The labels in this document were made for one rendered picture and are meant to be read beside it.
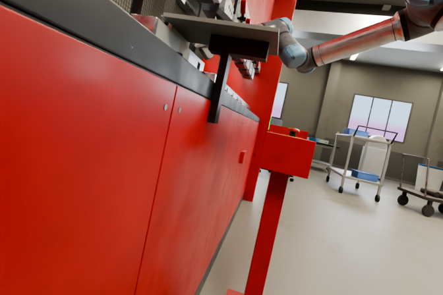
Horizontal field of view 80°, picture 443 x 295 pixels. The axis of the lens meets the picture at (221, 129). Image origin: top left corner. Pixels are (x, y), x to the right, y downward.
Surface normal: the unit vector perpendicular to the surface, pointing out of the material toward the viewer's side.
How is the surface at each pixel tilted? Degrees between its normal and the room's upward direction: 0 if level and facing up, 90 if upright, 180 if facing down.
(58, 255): 90
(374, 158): 90
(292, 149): 90
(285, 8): 90
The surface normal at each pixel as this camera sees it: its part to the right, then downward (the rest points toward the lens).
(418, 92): -0.29, -0.03
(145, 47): 0.96, 0.21
